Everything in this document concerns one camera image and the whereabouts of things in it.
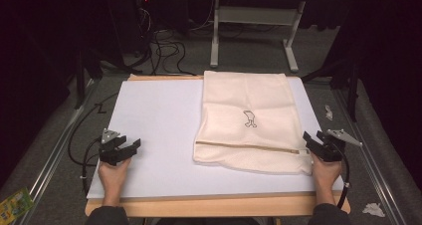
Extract person's left hand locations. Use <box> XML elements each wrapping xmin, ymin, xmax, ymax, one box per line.
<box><xmin>98</xmin><ymin>158</ymin><xmax>132</xmax><ymax>199</ymax></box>

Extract green printed packet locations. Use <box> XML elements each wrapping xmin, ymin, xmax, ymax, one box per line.
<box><xmin>0</xmin><ymin>186</ymin><xmax>36</xmax><ymax>225</ymax></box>

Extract white table mat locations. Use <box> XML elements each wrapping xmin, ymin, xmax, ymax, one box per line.
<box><xmin>87</xmin><ymin>76</ymin><xmax>344</xmax><ymax>200</ymax></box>

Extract large crumpled white tissue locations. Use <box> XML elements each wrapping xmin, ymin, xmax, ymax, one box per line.
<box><xmin>361</xmin><ymin>202</ymin><xmax>386</xmax><ymax>218</ymax></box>

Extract person's right hand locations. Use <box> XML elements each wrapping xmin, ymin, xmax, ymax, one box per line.
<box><xmin>310</xmin><ymin>153</ymin><xmax>342</xmax><ymax>196</ymax></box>

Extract wooden table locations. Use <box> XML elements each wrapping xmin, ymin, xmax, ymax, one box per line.
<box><xmin>84</xmin><ymin>73</ymin><xmax>351</xmax><ymax>218</ymax></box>

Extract white metal desk frame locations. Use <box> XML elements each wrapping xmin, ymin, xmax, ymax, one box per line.
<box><xmin>209</xmin><ymin>0</ymin><xmax>308</xmax><ymax>74</ymax></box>

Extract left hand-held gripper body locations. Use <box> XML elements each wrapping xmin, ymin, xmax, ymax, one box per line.
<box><xmin>99</xmin><ymin>128</ymin><xmax>125</xmax><ymax>167</ymax></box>

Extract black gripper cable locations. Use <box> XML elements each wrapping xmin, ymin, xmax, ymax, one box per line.
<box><xmin>67</xmin><ymin>91</ymin><xmax>119</xmax><ymax>197</ymax></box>
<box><xmin>336</xmin><ymin>148</ymin><xmax>351</xmax><ymax>209</ymax></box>

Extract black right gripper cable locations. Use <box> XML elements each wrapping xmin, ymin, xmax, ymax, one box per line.
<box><xmin>336</xmin><ymin>148</ymin><xmax>351</xmax><ymax>209</ymax></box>

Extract black stand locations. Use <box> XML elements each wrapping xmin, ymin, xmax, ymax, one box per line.
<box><xmin>73</xmin><ymin>47</ymin><xmax>105</xmax><ymax>111</ymax></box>
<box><xmin>301</xmin><ymin>57</ymin><xmax>361</xmax><ymax>123</ymax></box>

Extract metal floor rail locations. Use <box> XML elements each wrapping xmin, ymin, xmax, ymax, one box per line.
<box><xmin>331</xmin><ymin>85</ymin><xmax>401</xmax><ymax>225</ymax></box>
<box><xmin>19</xmin><ymin>78</ymin><xmax>98</xmax><ymax>225</ymax></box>

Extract tangle of black floor cables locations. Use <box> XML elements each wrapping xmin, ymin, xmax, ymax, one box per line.
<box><xmin>132</xmin><ymin>5</ymin><xmax>197</xmax><ymax>78</ymax></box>

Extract cream mesh laundry bag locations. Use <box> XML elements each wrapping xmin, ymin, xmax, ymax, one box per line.
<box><xmin>192</xmin><ymin>70</ymin><xmax>315</xmax><ymax>176</ymax></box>

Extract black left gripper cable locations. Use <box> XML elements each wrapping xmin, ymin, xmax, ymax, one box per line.
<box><xmin>67</xmin><ymin>91</ymin><xmax>119</xmax><ymax>197</ymax></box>

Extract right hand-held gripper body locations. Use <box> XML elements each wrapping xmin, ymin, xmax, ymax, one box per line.
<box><xmin>317</xmin><ymin>128</ymin><xmax>363</xmax><ymax>163</ymax></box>

